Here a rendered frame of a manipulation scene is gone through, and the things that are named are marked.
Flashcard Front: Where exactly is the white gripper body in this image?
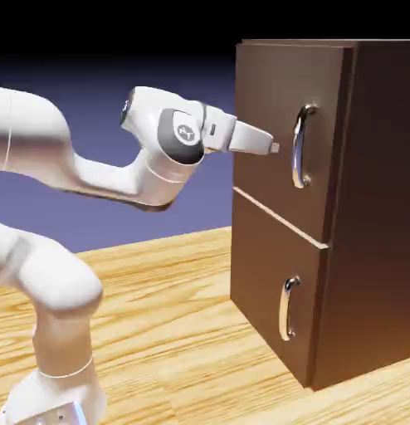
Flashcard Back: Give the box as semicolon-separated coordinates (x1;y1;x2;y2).
228;120;275;156

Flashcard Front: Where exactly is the dark brown wooden cabinet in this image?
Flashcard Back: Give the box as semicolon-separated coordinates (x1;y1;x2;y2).
230;38;410;392

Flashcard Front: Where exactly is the long curved silver handle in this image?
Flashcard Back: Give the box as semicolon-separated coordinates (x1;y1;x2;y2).
291;103;319;189

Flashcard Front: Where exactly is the brown cabinet door with long handle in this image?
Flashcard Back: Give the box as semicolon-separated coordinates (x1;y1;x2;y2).
232;42;355;244

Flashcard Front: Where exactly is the brown cabinet door with short handle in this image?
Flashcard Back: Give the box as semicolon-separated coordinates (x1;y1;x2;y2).
230;187;329;388

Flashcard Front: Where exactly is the short curved silver handle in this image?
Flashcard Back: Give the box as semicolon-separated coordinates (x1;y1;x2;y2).
278;275;302;342

